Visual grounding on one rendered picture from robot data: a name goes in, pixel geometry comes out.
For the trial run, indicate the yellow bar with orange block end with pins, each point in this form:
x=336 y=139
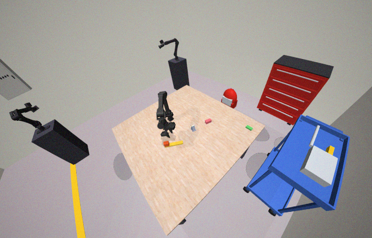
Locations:
x=167 y=144

